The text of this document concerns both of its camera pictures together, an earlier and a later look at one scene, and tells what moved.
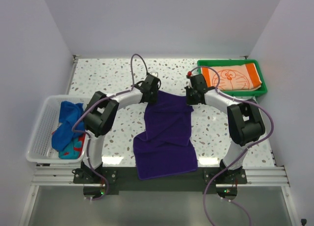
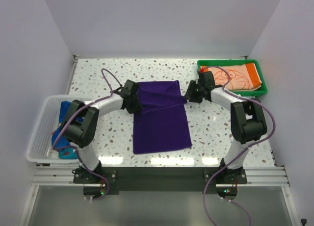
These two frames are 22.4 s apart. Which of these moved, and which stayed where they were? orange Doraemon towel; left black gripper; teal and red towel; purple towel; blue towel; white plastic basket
Moved: purple towel; left black gripper
Stayed: orange Doraemon towel; teal and red towel; blue towel; white plastic basket
